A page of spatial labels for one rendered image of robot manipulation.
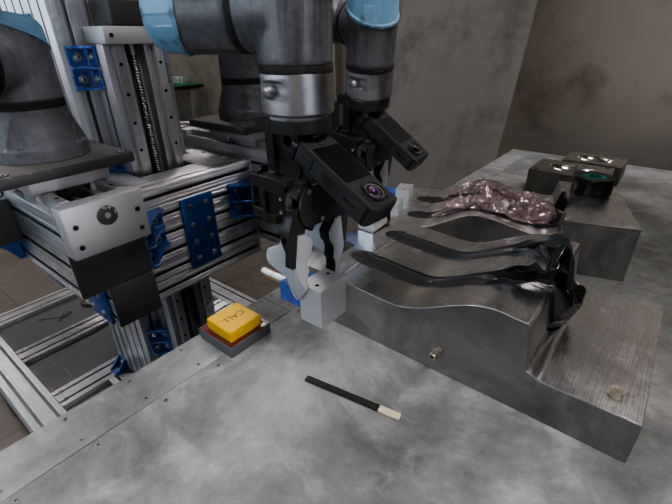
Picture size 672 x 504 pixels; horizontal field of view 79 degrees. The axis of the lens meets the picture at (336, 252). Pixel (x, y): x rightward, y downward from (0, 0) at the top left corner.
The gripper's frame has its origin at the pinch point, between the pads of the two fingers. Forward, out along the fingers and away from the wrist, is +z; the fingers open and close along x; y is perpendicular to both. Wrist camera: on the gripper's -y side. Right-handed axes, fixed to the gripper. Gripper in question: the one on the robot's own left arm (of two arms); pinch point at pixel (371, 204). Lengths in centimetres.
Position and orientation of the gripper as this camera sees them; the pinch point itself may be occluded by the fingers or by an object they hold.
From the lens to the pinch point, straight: 79.2
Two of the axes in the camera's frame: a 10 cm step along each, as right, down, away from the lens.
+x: -6.3, 4.8, -6.1
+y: -7.8, -4.0, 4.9
